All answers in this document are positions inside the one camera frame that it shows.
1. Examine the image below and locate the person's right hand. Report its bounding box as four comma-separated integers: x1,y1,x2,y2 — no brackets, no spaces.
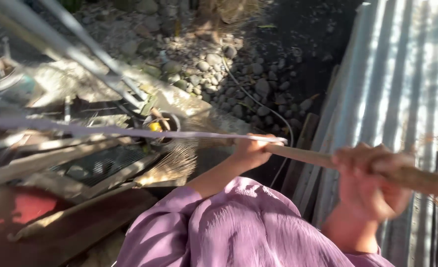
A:
331,142,417,223

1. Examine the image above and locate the person's left hand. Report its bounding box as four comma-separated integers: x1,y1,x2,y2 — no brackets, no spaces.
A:
231,133,284,171

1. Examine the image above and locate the wooden handled straw broom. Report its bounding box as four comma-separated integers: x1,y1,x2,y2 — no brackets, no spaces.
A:
135,115,438,201

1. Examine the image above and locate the wooden plank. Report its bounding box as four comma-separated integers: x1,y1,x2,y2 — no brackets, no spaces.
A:
280,112,320,199

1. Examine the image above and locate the pile of grey stones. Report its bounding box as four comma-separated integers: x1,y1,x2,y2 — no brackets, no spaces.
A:
74,0,338,134

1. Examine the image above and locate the corrugated metal sheet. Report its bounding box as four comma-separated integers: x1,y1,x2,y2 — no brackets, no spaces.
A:
292,0,438,267

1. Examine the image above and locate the purple garment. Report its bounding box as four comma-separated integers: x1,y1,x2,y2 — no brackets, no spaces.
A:
113,177,395,267

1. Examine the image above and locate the round can with yellow object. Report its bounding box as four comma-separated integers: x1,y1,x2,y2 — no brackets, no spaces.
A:
142,108,182,147

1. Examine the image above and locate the thin white line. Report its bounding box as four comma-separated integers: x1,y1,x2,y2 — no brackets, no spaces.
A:
0,115,288,145

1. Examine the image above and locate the heap of wooden scrap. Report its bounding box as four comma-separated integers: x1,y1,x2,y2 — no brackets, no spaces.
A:
0,133,190,267

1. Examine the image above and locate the red object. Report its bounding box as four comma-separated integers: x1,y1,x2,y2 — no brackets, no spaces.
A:
0,187,62,232

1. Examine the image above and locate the white cable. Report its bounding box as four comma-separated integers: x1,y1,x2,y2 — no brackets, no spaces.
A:
221,56,295,188

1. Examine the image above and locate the wire mesh grate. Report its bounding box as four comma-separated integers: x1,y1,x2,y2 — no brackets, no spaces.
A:
50,145,156,188

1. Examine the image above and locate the grey metal pole frame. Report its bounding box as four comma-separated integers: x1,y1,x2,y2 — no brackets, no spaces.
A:
0,0,149,110

